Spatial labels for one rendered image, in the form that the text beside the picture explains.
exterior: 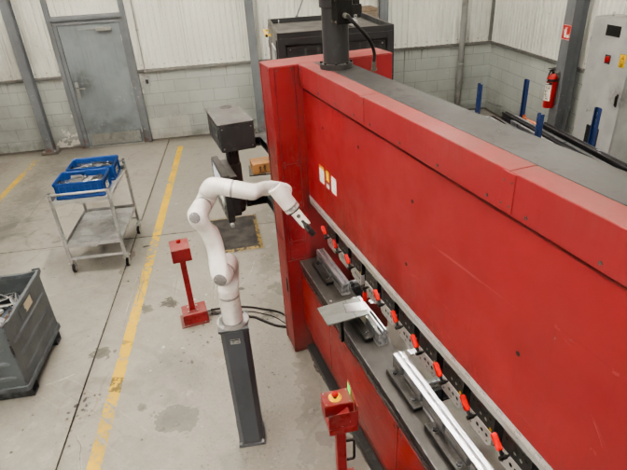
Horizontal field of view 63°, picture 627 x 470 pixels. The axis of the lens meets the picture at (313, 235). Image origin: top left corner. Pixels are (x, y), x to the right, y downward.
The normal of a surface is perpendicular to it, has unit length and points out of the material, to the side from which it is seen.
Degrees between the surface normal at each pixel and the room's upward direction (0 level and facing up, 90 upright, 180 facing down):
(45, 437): 0
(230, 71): 90
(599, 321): 90
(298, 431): 0
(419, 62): 90
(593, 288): 90
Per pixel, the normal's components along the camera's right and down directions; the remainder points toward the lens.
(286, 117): 0.33, 0.44
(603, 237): -0.94, 0.21
